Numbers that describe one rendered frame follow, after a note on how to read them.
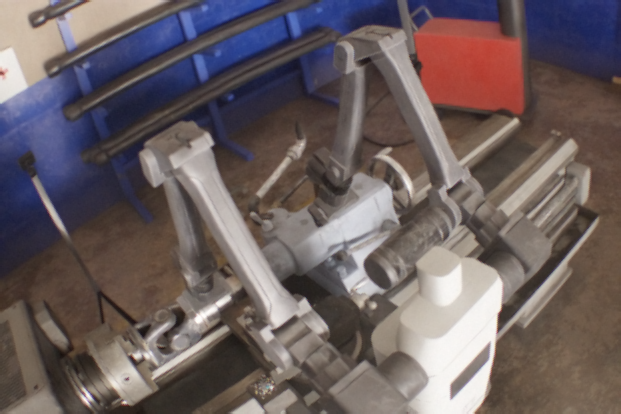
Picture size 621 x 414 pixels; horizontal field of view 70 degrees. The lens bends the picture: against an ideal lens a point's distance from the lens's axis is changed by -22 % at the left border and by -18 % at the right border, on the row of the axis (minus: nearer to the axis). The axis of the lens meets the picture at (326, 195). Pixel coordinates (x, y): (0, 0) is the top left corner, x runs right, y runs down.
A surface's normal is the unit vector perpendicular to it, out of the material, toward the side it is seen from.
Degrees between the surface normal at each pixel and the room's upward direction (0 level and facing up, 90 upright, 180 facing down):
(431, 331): 0
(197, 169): 67
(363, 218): 82
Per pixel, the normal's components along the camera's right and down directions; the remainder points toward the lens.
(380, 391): 0.15, -0.53
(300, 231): -0.20, -0.80
